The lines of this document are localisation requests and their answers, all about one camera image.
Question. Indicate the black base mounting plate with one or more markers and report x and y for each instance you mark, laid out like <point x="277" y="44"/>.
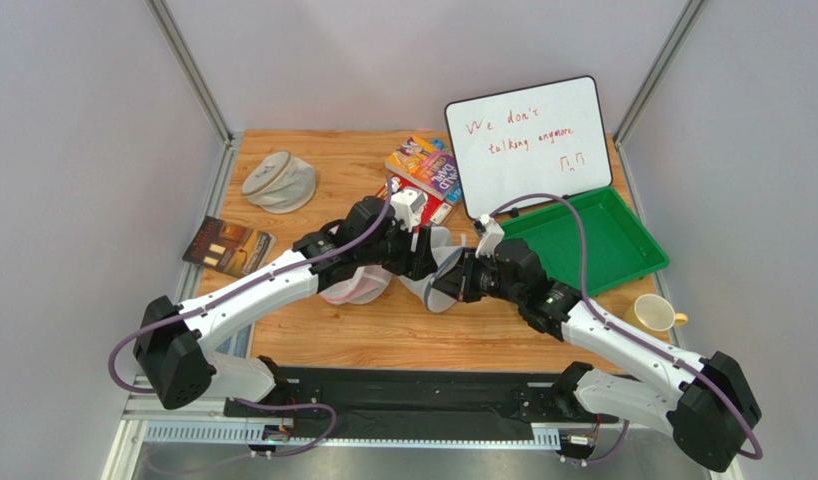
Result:
<point x="383" y="404"/>

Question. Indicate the beige mesh laundry bag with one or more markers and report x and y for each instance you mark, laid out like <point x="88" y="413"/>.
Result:
<point x="280" y="184"/>

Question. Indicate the Roald Dahl colourful book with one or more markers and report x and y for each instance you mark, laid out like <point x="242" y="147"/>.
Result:
<point x="425" y="165"/>

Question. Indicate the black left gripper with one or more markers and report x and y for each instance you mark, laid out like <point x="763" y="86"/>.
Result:
<point x="413" y="265"/>

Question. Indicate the white mesh laundry bag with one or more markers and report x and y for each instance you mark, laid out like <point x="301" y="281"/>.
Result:
<point x="446" y="254"/>

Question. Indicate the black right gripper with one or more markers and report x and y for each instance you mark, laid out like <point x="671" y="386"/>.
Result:
<point x="468" y="280"/>

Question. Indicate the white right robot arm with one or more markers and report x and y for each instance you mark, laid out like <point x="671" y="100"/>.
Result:
<point x="635" y="353"/>

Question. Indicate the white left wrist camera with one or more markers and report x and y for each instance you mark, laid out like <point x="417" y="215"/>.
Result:
<point x="408" y="205"/>

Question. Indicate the green plastic tray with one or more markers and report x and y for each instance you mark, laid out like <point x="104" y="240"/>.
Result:
<point x="593" y="238"/>

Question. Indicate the aluminium frame rail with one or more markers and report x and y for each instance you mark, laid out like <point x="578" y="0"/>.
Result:
<point x="221" y="143"/>
<point x="660" y="67"/>

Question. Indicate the aluminium frame rail right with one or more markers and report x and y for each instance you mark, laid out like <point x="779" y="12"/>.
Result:
<point x="660" y="67"/>

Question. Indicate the aluminium frame rail left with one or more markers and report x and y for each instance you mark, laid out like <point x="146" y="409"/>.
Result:
<point x="221" y="143"/>

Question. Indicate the pink-rimmed mesh laundry bag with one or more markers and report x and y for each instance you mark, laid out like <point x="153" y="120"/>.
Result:
<point x="366" y="285"/>

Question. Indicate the yellow cup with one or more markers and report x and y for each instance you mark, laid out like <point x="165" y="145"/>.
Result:
<point x="653" y="313"/>

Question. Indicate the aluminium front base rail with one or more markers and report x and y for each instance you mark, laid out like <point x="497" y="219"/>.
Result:
<point x="250" y="423"/>

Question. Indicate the whiteboard with red writing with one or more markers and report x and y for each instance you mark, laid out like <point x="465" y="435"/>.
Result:
<point x="547" y="138"/>

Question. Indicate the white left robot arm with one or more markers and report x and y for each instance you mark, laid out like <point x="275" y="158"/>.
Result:
<point x="176" y="346"/>

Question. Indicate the red comic paperback book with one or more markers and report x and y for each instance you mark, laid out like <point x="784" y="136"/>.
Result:
<point x="436" y="210"/>

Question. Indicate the dark blue hardcover book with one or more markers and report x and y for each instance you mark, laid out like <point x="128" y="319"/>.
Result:
<point x="238" y="345"/>

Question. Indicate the Kate DiCamillo dark book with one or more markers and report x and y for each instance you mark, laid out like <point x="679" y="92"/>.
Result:
<point x="229" y="248"/>

